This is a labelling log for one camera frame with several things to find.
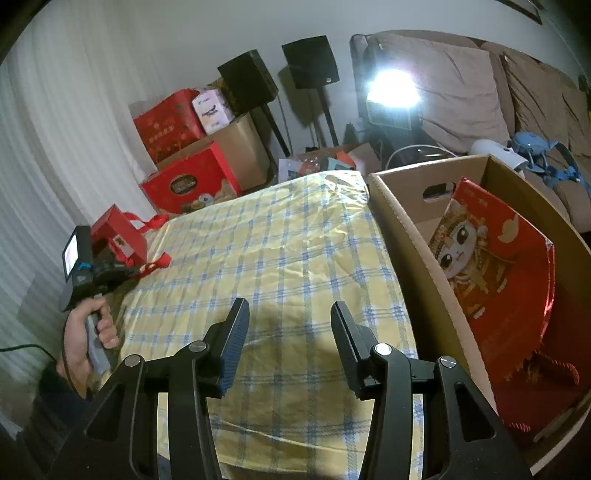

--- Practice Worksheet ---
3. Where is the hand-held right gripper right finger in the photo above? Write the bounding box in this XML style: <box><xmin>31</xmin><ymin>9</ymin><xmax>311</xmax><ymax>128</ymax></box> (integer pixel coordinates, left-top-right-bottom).
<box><xmin>330</xmin><ymin>301</ymin><xmax>532</xmax><ymax>480</ymax></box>

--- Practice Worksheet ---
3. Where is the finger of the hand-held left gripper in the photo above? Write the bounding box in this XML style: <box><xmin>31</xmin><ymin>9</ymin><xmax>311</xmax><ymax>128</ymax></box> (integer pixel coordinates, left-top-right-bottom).
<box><xmin>111</xmin><ymin>261</ymin><xmax>141</xmax><ymax>284</ymax></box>

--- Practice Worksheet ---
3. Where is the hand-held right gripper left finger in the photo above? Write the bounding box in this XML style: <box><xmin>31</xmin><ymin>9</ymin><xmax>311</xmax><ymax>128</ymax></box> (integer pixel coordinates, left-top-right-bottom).
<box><xmin>46</xmin><ymin>296</ymin><xmax>251</xmax><ymax>480</ymax></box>

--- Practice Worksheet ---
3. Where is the small red handled gift bag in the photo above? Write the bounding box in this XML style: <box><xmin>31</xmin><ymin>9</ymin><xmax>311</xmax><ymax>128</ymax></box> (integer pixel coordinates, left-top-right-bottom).
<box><xmin>90</xmin><ymin>204</ymin><xmax>171</xmax><ymax>278</ymax></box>

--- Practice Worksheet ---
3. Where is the cardboard box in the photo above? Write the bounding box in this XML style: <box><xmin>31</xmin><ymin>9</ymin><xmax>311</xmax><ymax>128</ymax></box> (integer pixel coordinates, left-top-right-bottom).
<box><xmin>368</xmin><ymin>154</ymin><xmax>591</xmax><ymax>478</ymax></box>

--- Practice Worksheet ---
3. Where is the red foil cartoon bag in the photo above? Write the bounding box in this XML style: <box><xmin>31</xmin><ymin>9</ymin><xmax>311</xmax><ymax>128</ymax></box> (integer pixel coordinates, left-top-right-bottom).
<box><xmin>427</xmin><ymin>178</ymin><xmax>556</xmax><ymax>381</ymax></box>

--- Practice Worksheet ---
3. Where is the dark red paper gift bag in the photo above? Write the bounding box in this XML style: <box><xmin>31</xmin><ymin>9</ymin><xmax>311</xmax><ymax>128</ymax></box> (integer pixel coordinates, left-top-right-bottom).
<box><xmin>489</xmin><ymin>323</ymin><xmax>589</xmax><ymax>444</ymax></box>

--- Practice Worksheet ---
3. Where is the person's left forearm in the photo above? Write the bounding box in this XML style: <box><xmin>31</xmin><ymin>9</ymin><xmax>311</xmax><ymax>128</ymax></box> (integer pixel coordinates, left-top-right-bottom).
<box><xmin>18</xmin><ymin>362</ymin><xmax>102</xmax><ymax>462</ymax></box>

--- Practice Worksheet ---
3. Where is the person's left hand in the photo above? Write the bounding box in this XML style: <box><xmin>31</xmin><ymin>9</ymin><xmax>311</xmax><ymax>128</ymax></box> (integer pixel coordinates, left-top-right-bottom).
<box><xmin>58</xmin><ymin>298</ymin><xmax>122</xmax><ymax>398</ymax></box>

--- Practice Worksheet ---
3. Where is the red chocolate gift box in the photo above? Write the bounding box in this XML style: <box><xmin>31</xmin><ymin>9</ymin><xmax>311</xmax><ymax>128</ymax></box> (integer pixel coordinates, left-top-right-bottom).
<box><xmin>140</xmin><ymin>141</ymin><xmax>243</xmax><ymax>215</ymax></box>

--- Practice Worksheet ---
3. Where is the yellow plaid tablecloth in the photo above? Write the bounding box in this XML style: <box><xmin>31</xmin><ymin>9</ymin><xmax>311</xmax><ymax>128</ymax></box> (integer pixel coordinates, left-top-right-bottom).
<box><xmin>113</xmin><ymin>170</ymin><xmax>426</xmax><ymax>480</ymax></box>

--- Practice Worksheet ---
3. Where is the white curtain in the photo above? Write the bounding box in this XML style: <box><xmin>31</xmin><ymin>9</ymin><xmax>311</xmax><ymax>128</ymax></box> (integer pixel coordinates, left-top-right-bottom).
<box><xmin>0</xmin><ymin>0</ymin><xmax>160</xmax><ymax>416</ymax></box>

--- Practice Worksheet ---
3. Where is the large red gift box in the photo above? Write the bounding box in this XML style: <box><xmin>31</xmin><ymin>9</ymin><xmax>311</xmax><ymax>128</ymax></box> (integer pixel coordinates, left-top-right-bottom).
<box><xmin>133</xmin><ymin>89</ymin><xmax>206</xmax><ymax>162</ymax></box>

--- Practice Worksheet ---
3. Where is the closed brown carton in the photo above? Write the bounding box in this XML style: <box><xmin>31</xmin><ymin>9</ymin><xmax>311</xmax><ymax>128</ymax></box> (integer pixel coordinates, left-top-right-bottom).
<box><xmin>154</xmin><ymin>113</ymin><xmax>273</xmax><ymax>192</ymax></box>

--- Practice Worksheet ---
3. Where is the clear plastic packet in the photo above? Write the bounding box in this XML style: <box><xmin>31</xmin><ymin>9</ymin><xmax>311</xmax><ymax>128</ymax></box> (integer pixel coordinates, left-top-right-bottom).
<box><xmin>278</xmin><ymin>157</ymin><xmax>324</xmax><ymax>183</ymax></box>

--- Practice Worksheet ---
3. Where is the small white carton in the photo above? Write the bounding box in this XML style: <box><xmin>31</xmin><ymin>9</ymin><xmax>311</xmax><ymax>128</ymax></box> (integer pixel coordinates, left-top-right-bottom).
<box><xmin>191</xmin><ymin>90</ymin><xmax>234</xmax><ymax>134</ymax></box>

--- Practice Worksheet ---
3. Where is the dark round side table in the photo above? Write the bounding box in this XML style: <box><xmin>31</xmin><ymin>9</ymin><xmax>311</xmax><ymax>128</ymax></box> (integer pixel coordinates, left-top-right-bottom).
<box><xmin>385</xmin><ymin>145</ymin><xmax>458</xmax><ymax>169</ymax></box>

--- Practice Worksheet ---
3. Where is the black speaker on stand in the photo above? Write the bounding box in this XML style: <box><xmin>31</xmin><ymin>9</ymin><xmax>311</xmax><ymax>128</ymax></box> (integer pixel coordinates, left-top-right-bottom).
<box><xmin>217</xmin><ymin>50</ymin><xmax>291</xmax><ymax>158</ymax></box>
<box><xmin>281</xmin><ymin>36</ymin><xmax>340</xmax><ymax>147</ymax></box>

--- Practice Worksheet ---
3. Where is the white dome device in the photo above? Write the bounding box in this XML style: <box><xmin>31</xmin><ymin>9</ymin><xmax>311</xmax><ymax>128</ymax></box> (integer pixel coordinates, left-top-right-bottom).
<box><xmin>470</xmin><ymin>138</ymin><xmax>529</xmax><ymax>178</ymax></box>

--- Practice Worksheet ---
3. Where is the bright lamp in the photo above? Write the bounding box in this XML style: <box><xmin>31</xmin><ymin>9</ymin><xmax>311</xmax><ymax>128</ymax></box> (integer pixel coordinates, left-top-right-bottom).
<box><xmin>365</xmin><ymin>69</ymin><xmax>423</xmax><ymax>130</ymax></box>

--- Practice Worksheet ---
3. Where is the beige sofa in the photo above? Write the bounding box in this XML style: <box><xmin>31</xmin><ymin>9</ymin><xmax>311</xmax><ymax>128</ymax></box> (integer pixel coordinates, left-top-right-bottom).
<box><xmin>349</xmin><ymin>30</ymin><xmax>591</xmax><ymax>232</ymax></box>

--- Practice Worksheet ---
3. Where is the blue strap harness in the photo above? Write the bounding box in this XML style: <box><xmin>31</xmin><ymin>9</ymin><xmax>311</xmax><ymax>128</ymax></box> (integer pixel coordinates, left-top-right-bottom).
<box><xmin>512</xmin><ymin>131</ymin><xmax>591</xmax><ymax>190</ymax></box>

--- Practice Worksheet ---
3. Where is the framed wall painting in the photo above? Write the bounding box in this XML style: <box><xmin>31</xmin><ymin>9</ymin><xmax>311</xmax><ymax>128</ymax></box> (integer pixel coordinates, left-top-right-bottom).
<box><xmin>496</xmin><ymin>0</ymin><xmax>543</xmax><ymax>24</ymax></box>

